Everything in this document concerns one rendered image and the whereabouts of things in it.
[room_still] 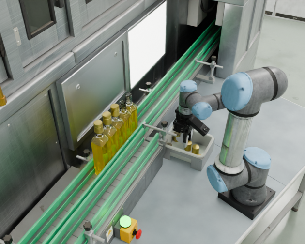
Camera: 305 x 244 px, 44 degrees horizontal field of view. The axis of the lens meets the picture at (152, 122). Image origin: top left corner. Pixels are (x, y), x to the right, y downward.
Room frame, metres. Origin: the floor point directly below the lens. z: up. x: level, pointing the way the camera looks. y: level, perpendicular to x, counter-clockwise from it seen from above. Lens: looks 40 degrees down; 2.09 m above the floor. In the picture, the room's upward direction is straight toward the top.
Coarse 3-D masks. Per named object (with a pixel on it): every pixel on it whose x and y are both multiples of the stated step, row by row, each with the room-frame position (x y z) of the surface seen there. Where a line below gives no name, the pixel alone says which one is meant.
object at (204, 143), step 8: (168, 136) 1.39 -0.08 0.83; (192, 136) 1.42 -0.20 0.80; (200, 136) 1.40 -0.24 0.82; (208, 136) 1.38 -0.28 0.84; (176, 144) 1.39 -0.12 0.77; (192, 144) 1.39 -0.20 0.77; (200, 144) 1.39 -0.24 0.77; (208, 144) 1.32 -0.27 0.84; (184, 152) 1.26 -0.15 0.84; (200, 152) 1.33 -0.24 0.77
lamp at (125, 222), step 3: (123, 216) 0.89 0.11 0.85; (126, 216) 0.89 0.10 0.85; (120, 219) 0.88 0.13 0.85; (123, 219) 0.88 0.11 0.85; (126, 219) 0.88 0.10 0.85; (129, 219) 0.88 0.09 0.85; (120, 222) 0.87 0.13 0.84; (123, 222) 0.87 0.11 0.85; (126, 222) 0.87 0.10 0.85; (129, 222) 0.87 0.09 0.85; (120, 225) 0.87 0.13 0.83; (123, 225) 0.86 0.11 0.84; (126, 225) 0.86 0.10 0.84; (129, 225) 0.87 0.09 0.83; (126, 228) 0.86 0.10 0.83
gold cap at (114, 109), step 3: (111, 105) 1.21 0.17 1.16; (114, 105) 1.21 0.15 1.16; (117, 105) 1.21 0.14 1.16; (111, 108) 1.19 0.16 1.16; (114, 108) 1.19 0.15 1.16; (117, 108) 1.19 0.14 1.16; (111, 111) 1.19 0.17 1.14; (114, 111) 1.19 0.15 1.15; (117, 111) 1.19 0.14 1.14; (111, 114) 1.19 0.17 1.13; (114, 114) 1.19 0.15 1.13; (117, 114) 1.19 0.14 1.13
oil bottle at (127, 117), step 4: (128, 112) 1.25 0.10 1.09; (120, 116) 1.23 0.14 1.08; (124, 116) 1.23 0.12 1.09; (128, 116) 1.24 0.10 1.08; (124, 120) 1.22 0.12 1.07; (128, 120) 1.24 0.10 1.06; (124, 124) 1.22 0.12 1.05; (128, 124) 1.24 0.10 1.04; (128, 128) 1.23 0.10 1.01; (128, 132) 1.23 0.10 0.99; (132, 132) 1.26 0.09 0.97; (128, 136) 1.23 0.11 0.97
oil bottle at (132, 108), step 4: (132, 104) 1.31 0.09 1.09; (128, 108) 1.28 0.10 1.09; (132, 108) 1.29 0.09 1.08; (136, 108) 1.31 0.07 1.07; (132, 112) 1.28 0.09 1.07; (136, 112) 1.31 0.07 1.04; (132, 116) 1.28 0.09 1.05; (136, 116) 1.31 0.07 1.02; (132, 120) 1.28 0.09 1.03; (136, 120) 1.31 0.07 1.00; (132, 124) 1.28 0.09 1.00; (136, 124) 1.30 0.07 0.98; (132, 128) 1.27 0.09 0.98; (136, 128) 1.30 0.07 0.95
